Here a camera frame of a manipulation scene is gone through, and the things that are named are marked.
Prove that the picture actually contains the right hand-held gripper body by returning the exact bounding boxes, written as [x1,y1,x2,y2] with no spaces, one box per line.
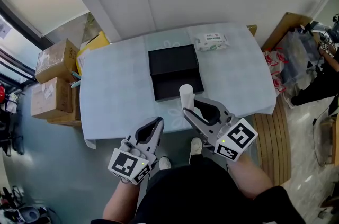
[203,114,259,163]

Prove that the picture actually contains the person's white left shoe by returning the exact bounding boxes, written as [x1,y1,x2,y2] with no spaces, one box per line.
[158,156,172,171]

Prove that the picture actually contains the black box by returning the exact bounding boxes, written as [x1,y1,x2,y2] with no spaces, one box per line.
[147,44,205,103]

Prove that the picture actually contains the person's white right shoe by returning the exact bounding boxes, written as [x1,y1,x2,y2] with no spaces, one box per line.
[189,137,203,165]

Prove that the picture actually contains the clear plastic storage bin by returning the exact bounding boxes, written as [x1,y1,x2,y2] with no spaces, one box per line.
[275,30,322,87]

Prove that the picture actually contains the person's right forearm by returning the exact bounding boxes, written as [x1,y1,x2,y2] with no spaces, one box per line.
[226,153,275,200]

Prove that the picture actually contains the light blue tablecloth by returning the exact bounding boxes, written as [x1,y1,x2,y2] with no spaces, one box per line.
[79,22,278,149]

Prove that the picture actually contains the taped brown cardboard box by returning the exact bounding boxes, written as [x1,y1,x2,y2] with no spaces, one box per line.
[34,38,81,84]

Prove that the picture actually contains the wooden table corner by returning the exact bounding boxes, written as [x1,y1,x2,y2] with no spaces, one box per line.
[246,24,258,38]

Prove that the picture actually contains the wooden chair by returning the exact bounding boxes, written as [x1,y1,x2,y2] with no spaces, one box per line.
[319,113,339,166]

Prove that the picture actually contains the open brown cardboard box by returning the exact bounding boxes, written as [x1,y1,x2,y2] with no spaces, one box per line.
[261,12,314,52]

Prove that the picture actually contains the person's black clothing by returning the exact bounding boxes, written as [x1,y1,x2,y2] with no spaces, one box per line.
[91,153,306,224]

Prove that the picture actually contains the yellow envelope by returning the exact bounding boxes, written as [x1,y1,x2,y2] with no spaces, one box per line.
[76,31,111,73]

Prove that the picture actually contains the white wet wipes packet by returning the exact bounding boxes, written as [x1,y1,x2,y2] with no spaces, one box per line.
[195,33,230,52]

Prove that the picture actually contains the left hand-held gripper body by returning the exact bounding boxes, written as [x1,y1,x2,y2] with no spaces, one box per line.
[108,135,160,186]

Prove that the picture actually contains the person's left forearm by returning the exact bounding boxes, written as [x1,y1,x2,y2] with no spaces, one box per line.
[102,178,141,221]

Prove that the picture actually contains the wooden slatted bench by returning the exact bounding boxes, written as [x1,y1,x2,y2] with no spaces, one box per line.
[252,95,292,187]

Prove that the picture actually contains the person's white shoe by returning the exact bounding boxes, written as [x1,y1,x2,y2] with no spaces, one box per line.
[158,156,172,171]
[189,137,203,165]

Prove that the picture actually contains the red and white plastic bags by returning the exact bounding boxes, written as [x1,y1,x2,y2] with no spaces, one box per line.
[262,47,289,94]

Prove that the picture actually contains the small white cylinder item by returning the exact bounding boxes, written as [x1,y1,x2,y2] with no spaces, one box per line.
[179,84,197,113]

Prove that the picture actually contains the brown cardboard box white label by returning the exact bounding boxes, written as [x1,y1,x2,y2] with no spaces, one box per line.
[30,76,74,120]

